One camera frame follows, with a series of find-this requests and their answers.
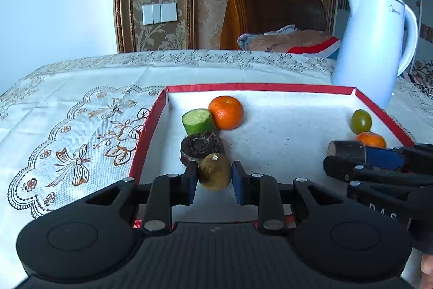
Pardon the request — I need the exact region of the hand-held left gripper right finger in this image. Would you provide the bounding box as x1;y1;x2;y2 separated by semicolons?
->
232;160;350;236

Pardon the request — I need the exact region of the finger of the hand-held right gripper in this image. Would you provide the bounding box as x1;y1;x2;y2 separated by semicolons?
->
365;143;433;173
323;155;433;189

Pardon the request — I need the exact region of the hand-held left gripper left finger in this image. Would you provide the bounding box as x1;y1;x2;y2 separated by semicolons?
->
84;160;199;236

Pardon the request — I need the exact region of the brown kiwi fruit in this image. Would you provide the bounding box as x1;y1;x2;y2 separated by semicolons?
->
198;154;232;191

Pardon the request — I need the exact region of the dark sugarcane piece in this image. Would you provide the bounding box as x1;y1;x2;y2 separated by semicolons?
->
327;140;368;165

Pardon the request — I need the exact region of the green tomato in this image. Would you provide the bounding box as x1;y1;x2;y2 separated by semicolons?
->
350;109;372;135

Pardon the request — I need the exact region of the red-edged white tray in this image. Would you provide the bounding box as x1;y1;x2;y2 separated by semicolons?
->
129;83;416;232

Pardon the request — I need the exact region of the green cucumber piece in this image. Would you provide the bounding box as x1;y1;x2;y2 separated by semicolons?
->
182;108;218;137

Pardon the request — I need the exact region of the large orange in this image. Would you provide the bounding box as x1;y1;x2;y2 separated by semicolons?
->
208;96;244;131

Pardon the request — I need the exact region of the person's right hand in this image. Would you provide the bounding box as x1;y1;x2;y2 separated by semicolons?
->
419;252;433;289

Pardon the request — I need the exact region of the small orange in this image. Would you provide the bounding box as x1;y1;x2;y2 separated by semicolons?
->
356;132;387;149

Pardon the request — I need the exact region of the white electric kettle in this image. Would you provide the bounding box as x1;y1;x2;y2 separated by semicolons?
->
332;0;419;109

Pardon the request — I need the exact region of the embroidered white tablecloth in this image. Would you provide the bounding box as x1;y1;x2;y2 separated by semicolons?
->
0;50;433;242

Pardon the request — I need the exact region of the patterned pillow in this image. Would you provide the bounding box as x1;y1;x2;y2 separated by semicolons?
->
237;24;342;59

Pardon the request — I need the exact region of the wooden headboard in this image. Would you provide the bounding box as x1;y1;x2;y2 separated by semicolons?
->
220;0;328;51

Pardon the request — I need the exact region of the white wall switch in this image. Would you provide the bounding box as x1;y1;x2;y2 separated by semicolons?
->
142;3;178;25

